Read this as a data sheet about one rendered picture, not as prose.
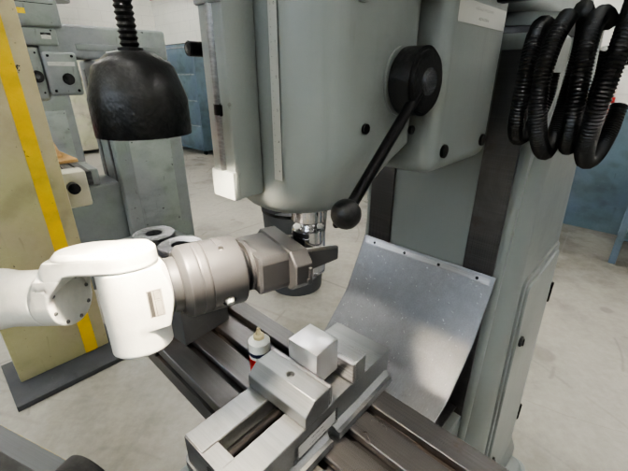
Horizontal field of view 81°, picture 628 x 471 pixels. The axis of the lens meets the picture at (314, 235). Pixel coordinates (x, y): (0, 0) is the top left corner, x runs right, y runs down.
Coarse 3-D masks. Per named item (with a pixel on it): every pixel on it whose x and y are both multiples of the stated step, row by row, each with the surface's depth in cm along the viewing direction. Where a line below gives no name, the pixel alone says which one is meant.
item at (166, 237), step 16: (160, 240) 80; (176, 240) 79; (192, 240) 79; (160, 256) 75; (176, 320) 77; (192, 320) 77; (208, 320) 81; (224, 320) 85; (176, 336) 79; (192, 336) 79
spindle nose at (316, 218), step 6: (294, 216) 49; (300, 216) 48; (306, 216) 48; (312, 216) 48; (318, 216) 49; (324, 216) 50; (300, 222) 49; (306, 222) 49; (312, 222) 49; (318, 222) 49
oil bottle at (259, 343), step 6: (258, 330) 66; (252, 336) 68; (258, 336) 66; (264, 336) 67; (252, 342) 66; (258, 342) 66; (264, 342) 66; (252, 348) 66; (258, 348) 66; (264, 348) 66; (270, 348) 68; (252, 354) 67; (258, 354) 66; (252, 360) 67; (252, 366) 68
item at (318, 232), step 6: (294, 228) 50; (300, 228) 50; (318, 228) 50; (324, 228) 51; (294, 234) 50; (300, 234) 49; (306, 234) 49; (312, 234) 49; (318, 234) 50; (324, 234) 51
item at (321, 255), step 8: (312, 248) 50; (320, 248) 50; (328, 248) 50; (336, 248) 51; (312, 256) 49; (320, 256) 50; (328, 256) 51; (336, 256) 52; (312, 264) 50; (320, 264) 50
